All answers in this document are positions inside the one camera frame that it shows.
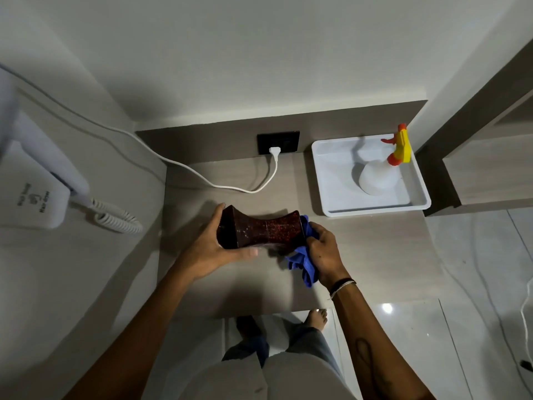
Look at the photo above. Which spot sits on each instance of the person's left hand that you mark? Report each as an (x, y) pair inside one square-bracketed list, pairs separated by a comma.
[(204, 254)]

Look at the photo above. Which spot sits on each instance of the wooden shelf unit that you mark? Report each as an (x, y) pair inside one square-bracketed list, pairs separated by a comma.
[(487, 162)]

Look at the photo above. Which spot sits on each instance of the person's foot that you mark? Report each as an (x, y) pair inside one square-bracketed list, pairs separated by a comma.
[(316, 318), (247, 327)]

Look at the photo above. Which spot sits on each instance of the person's legs in jeans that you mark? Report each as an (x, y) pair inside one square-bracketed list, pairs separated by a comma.
[(287, 345)]

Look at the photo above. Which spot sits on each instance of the dark red glittery vase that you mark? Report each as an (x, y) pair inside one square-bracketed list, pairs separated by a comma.
[(260, 232)]

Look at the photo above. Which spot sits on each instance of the person's right hand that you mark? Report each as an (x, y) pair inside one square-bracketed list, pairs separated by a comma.
[(327, 254)]

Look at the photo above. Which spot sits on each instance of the white hair dryer wall holder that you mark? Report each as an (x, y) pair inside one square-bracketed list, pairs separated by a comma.
[(29, 199)]

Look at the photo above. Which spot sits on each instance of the black wall socket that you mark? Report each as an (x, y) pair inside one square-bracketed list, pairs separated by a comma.
[(287, 141)]

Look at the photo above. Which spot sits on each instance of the person's left thumb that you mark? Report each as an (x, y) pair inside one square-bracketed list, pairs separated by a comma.
[(239, 254)]

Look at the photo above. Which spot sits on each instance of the person's left forearm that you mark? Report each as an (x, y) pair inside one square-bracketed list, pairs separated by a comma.
[(133, 337)]

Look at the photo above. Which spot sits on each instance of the person's left foot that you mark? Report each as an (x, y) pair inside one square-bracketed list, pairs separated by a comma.
[(247, 327)]

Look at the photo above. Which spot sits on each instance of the blue cleaning cloth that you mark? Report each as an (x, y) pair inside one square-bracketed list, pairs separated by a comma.
[(306, 258)]

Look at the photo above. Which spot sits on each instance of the person's right forearm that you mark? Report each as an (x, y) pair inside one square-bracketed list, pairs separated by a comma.
[(374, 349)]

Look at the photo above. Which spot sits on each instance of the person's grey shirt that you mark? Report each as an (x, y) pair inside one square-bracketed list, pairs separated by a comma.
[(266, 377)]

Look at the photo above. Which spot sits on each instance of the person's right foot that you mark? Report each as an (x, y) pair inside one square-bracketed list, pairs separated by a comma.
[(316, 318)]

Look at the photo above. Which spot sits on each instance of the black wrist band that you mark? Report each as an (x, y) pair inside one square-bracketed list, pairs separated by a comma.
[(340, 283)]

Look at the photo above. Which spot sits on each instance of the white plastic tray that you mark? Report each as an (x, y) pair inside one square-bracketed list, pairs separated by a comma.
[(333, 191)]

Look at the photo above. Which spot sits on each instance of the white spray bottle yellow nozzle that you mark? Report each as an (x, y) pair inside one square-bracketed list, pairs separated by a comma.
[(381, 174)]

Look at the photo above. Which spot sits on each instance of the white power plug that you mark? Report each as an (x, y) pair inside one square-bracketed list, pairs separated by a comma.
[(274, 152)]

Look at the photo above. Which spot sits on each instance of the person's right fingers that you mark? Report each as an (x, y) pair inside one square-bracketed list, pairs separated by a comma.
[(313, 237)]

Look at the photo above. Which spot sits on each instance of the white wall-mounted hair dryer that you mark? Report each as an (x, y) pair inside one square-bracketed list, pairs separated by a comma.
[(41, 156)]

